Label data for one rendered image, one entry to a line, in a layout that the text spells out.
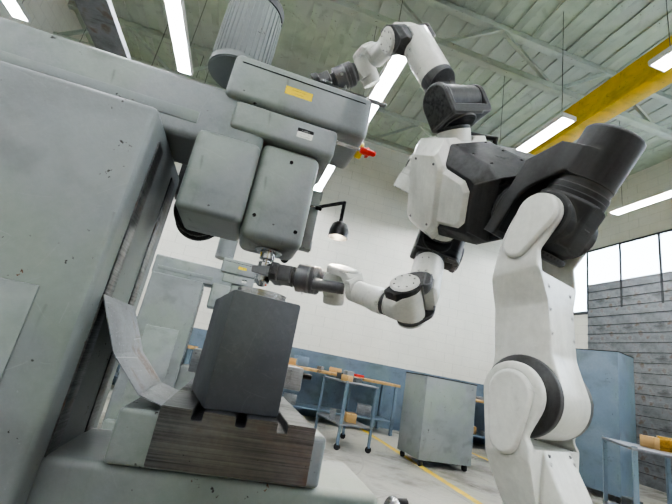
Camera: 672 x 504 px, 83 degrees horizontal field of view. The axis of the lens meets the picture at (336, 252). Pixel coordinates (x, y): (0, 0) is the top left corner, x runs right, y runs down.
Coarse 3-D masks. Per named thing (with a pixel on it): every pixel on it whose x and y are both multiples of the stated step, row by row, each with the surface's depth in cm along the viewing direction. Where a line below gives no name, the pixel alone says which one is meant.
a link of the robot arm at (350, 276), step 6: (330, 264) 117; (336, 264) 118; (330, 270) 114; (336, 270) 112; (342, 270) 111; (348, 270) 111; (354, 270) 112; (342, 276) 111; (348, 276) 109; (354, 276) 110; (360, 276) 112; (348, 282) 109; (354, 282) 109; (348, 288) 109; (348, 294) 109
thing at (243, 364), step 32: (256, 288) 66; (224, 320) 62; (256, 320) 63; (288, 320) 65; (224, 352) 60; (256, 352) 62; (288, 352) 64; (192, 384) 77; (224, 384) 59; (256, 384) 61
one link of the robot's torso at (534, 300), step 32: (512, 224) 78; (544, 224) 73; (512, 256) 77; (512, 288) 77; (544, 288) 72; (512, 320) 76; (544, 320) 71; (512, 352) 74; (544, 352) 69; (544, 384) 65; (576, 384) 69; (544, 416) 64; (576, 416) 67
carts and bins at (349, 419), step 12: (348, 372) 536; (324, 384) 567; (348, 384) 502; (360, 384) 509; (348, 396) 580; (372, 408) 513; (336, 420) 513; (348, 420) 514; (372, 420) 507; (336, 444) 481; (624, 444) 298; (636, 444) 330; (648, 444) 312; (660, 444) 308; (636, 456) 280; (636, 468) 278; (636, 480) 276; (636, 492) 274
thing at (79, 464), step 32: (64, 448) 89; (96, 448) 93; (64, 480) 82; (96, 480) 84; (128, 480) 85; (160, 480) 87; (192, 480) 88; (224, 480) 90; (320, 480) 102; (352, 480) 108
